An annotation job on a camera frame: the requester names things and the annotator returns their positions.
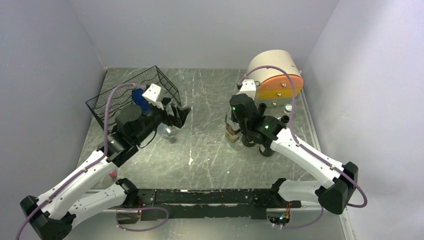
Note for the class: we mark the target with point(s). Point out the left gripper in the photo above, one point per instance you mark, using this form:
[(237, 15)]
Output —
[(170, 119)]

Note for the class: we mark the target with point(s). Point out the small clear glass bottle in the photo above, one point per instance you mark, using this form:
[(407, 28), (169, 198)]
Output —
[(165, 131)]

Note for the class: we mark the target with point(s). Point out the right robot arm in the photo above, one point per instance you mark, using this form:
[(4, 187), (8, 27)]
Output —
[(334, 182)]

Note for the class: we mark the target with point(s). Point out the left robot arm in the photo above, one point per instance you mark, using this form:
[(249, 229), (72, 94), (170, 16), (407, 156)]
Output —
[(56, 212)]

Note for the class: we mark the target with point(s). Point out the dark green wine bottle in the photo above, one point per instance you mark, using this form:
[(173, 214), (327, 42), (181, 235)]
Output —
[(247, 140)]

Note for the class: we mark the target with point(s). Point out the olive green wine bottle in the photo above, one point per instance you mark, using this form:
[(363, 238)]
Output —
[(266, 150)]

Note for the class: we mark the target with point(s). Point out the clear bottle silver cap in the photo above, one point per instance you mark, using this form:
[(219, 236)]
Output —
[(288, 110)]

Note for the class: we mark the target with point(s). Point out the pink eraser block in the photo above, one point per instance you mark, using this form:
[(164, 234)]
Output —
[(113, 174)]

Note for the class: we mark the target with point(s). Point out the cream round bread box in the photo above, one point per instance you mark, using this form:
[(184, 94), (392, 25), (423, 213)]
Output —
[(274, 85)]

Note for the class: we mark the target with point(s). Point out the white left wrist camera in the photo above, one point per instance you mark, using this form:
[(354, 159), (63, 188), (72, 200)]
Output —
[(154, 95)]

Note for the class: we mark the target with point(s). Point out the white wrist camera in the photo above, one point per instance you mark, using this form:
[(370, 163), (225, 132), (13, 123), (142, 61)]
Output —
[(154, 95), (248, 87)]

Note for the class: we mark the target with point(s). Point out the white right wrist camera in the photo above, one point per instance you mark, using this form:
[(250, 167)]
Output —
[(248, 87)]

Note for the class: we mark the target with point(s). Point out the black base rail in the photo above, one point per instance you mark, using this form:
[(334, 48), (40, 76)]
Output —
[(205, 203)]

